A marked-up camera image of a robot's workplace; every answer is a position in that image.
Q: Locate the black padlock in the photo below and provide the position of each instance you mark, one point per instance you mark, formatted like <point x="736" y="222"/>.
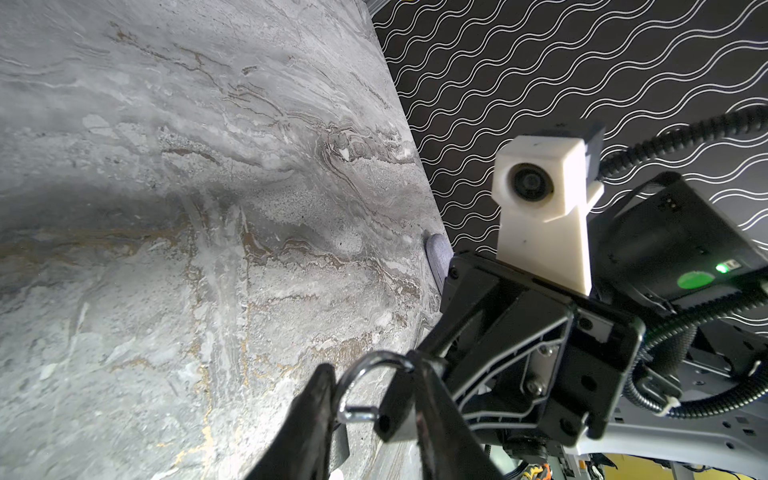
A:
<point x="364" y="385"/>

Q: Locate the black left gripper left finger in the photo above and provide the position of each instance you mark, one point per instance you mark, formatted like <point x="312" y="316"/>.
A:
<point x="301" y="448"/>

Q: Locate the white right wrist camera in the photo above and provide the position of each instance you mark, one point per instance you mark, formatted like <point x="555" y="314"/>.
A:
<point x="545" y="184"/>

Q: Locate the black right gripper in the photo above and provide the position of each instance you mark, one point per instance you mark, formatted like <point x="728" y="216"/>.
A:
<point x="523" y="358"/>

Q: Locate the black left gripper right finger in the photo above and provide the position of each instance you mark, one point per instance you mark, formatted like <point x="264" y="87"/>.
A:
<point x="448" y="449"/>

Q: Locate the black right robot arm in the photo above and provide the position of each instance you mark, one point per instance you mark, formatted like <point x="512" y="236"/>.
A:
<point x="697" y="390"/>

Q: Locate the grey oval felt pad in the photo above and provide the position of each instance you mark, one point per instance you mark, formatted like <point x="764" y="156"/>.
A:
<point x="439" y="254"/>

